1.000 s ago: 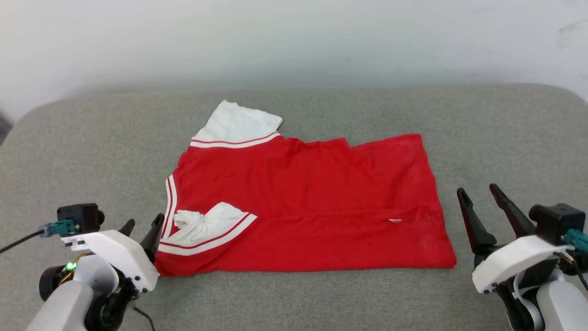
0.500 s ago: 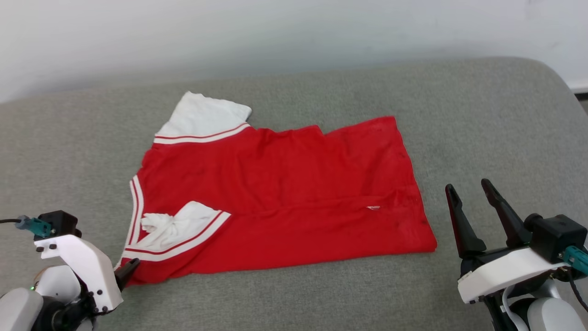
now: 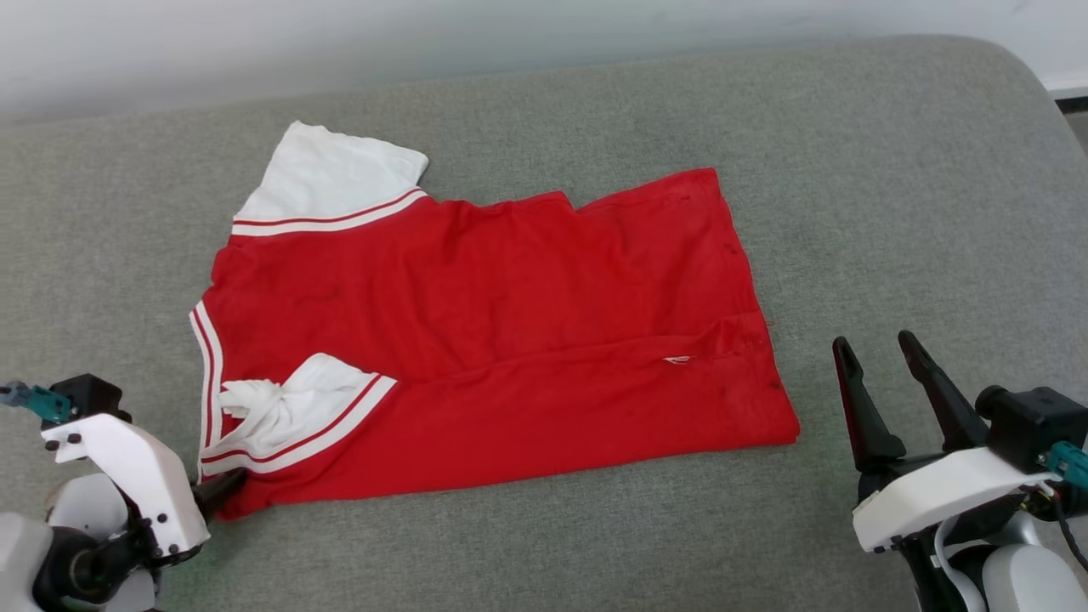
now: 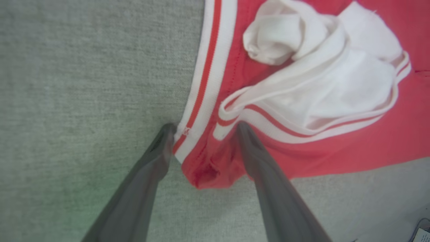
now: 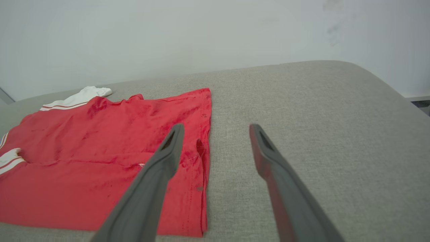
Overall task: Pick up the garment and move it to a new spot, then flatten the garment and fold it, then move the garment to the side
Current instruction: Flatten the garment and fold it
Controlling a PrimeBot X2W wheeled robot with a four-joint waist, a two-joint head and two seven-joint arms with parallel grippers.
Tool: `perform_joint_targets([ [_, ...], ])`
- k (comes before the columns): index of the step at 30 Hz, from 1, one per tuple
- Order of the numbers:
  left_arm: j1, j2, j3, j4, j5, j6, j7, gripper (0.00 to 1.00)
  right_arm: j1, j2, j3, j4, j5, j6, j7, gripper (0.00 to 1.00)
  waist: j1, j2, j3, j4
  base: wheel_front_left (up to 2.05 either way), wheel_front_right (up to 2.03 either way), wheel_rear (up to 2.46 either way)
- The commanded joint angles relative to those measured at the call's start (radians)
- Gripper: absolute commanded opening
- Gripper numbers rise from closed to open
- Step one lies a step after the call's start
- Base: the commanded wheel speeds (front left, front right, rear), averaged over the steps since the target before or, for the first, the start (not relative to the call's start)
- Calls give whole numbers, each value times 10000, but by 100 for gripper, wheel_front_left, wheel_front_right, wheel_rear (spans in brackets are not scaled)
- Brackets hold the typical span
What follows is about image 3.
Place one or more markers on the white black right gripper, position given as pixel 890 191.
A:
pixel 935 497

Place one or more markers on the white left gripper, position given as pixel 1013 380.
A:
pixel 144 484

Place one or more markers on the red and white garment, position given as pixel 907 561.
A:
pixel 510 340

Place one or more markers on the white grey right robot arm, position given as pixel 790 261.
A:
pixel 1028 578

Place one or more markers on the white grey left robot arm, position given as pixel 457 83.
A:
pixel 59 552

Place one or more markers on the grey fabric sofa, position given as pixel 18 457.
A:
pixel 892 212

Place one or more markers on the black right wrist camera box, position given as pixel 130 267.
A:
pixel 1028 421

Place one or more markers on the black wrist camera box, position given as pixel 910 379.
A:
pixel 89 395
pixel 1028 421

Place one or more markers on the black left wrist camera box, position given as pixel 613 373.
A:
pixel 89 395

